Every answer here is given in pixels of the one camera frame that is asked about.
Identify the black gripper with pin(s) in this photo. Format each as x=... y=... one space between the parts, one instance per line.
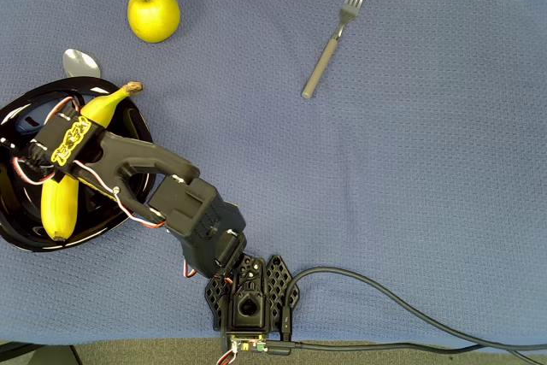
x=26 y=122

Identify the yellow banana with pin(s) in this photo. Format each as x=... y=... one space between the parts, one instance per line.
x=60 y=207

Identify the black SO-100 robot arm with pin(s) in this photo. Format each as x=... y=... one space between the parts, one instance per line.
x=192 y=211

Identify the black glossy bowl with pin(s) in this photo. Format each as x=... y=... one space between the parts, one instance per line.
x=98 y=219

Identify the metal spoon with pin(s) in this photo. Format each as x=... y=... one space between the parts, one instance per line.
x=79 y=61

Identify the yellow-green apple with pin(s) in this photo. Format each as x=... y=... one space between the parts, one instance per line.
x=154 y=14

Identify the metal fork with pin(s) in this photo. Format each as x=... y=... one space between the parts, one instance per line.
x=325 y=59

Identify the blue woven table cloth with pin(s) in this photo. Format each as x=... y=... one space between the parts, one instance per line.
x=427 y=168

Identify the black camera stand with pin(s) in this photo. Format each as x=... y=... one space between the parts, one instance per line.
x=17 y=350

